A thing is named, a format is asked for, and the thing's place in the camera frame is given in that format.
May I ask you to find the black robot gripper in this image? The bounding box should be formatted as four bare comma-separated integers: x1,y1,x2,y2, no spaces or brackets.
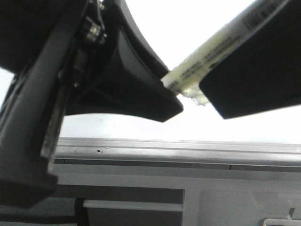
0,0,118,209

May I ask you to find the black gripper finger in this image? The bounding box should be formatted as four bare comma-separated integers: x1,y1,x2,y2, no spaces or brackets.
66,0,183,122
199,0,301,119

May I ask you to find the white whiteboard marker with tape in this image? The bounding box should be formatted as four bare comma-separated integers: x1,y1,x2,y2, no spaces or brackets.
161,0,288,106

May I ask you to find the white glossy whiteboard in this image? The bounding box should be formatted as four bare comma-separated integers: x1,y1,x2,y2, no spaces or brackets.
0,0,301,145

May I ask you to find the grey aluminium whiteboard frame rail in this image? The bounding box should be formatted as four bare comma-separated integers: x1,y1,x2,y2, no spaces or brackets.
55,137,301,172

